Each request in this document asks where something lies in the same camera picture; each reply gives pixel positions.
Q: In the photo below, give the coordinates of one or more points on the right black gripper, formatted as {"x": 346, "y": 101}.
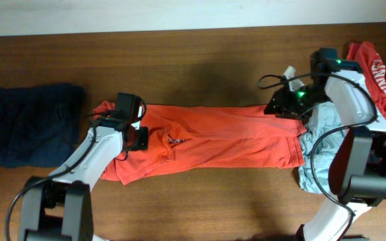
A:
{"x": 283, "y": 96}

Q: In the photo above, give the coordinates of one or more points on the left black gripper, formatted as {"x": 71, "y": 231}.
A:
{"x": 143, "y": 142}

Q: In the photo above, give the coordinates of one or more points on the orange McKinney Boyd soccer shirt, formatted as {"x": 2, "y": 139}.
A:
{"x": 183, "y": 138}

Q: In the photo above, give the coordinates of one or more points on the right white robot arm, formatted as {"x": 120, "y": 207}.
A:
{"x": 357, "y": 174}

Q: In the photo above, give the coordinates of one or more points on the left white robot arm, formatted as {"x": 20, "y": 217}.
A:
{"x": 58, "y": 207}

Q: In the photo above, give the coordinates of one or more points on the light grey-blue shirt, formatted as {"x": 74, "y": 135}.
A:
{"x": 324, "y": 118}

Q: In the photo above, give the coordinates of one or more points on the red McKinney shirt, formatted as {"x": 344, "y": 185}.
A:
{"x": 374, "y": 70}

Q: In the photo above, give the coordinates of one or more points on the folded navy blue garment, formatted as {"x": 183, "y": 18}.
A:
{"x": 39, "y": 126}

